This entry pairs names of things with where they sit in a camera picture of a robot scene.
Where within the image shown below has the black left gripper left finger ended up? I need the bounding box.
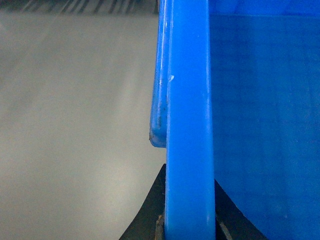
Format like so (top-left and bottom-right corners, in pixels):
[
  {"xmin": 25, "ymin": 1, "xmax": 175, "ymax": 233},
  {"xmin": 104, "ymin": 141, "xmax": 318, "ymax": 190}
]
[{"xmin": 120, "ymin": 164, "xmax": 166, "ymax": 240}]

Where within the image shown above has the large blue plastic crate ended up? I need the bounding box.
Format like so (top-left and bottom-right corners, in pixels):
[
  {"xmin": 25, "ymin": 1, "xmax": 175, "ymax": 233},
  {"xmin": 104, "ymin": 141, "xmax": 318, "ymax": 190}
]
[{"xmin": 150, "ymin": 0, "xmax": 320, "ymax": 240}]

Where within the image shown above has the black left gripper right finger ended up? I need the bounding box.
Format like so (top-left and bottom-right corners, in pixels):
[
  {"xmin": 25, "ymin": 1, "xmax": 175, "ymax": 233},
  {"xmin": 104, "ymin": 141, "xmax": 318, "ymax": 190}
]
[{"xmin": 214, "ymin": 181, "xmax": 266, "ymax": 240}]

